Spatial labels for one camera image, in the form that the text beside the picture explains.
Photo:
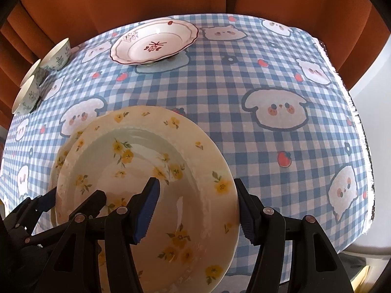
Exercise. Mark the small floral bowl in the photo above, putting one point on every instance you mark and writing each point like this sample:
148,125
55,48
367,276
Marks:
56,56
27,96
38,73

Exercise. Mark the white plate with red trim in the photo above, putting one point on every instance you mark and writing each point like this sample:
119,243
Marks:
146,41

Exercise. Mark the blue checked printed tablecloth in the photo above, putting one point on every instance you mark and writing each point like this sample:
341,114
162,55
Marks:
213,97

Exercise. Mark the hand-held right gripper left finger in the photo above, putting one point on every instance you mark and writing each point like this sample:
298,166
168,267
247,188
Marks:
146,213

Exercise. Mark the orange curtain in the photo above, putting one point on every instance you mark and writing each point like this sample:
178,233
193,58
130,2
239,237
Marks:
122,0

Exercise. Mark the yellow flower plate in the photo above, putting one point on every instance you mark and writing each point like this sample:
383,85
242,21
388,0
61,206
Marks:
58,164
137,158

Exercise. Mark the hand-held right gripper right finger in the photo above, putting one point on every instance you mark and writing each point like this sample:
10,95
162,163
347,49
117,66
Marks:
246,216

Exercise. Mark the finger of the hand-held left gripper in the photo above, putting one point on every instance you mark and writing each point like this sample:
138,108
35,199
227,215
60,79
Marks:
94,200
45,202

